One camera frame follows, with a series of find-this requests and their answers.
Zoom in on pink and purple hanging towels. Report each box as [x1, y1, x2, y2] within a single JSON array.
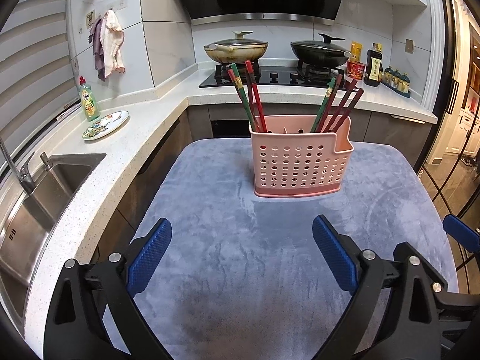
[[89, 9, 125, 81]]

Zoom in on black gas stove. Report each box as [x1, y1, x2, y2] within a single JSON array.
[[199, 60, 345, 89]]

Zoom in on green chopstick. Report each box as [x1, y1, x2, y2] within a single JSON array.
[[229, 62, 260, 133], [310, 78, 336, 133]]

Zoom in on bright red chopstick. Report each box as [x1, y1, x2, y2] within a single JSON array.
[[246, 60, 268, 133], [227, 67, 258, 133]]

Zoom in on black wok with lid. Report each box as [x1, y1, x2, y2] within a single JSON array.
[[290, 33, 352, 69]]

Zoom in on grey blue table cloth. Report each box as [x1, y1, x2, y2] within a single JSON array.
[[134, 139, 458, 359]]

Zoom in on spice jar rack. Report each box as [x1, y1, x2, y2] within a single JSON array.
[[381, 67, 411, 98]]

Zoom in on beige wok with lid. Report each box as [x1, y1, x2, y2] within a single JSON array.
[[203, 31, 269, 64]]

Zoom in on green dish soap bottle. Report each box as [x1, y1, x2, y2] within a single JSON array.
[[79, 76, 100, 121]]

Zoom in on dark soy sauce bottle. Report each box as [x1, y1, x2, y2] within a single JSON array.
[[364, 43, 383, 87]]

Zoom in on patterned ceramic plate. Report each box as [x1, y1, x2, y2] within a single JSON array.
[[82, 111, 129, 141]]

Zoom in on chrome sink faucet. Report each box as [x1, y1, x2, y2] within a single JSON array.
[[0, 138, 36, 195]]

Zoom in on maroon chopstick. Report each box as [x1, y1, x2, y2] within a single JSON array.
[[330, 88, 365, 133], [316, 74, 343, 133], [322, 79, 357, 133]]

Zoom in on pink perforated utensil holder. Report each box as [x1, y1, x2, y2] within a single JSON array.
[[250, 115, 354, 197]]

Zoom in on stainless steel sink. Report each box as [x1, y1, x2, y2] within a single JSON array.
[[1, 154, 106, 334]]

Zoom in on dark red chopstick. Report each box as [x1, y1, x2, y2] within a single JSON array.
[[246, 72, 261, 133]]

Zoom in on yellow snack packet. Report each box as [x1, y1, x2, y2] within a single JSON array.
[[349, 41, 363, 63]]

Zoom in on red instant noodle cup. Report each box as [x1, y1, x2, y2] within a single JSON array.
[[346, 60, 365, 80]]

